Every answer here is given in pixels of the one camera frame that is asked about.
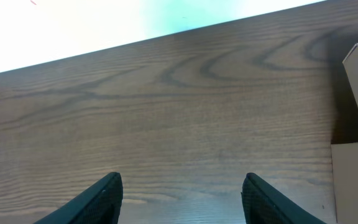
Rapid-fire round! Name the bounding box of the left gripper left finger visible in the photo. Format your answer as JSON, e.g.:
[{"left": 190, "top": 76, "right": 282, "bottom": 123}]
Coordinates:
[{"left": 35, "top": 172, "right": 123, "bottom": 224}]

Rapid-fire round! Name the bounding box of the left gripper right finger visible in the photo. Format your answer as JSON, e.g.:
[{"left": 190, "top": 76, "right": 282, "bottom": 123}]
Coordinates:
[{"left": 241, "top": 173, "right": 324, "bottom": 224}]

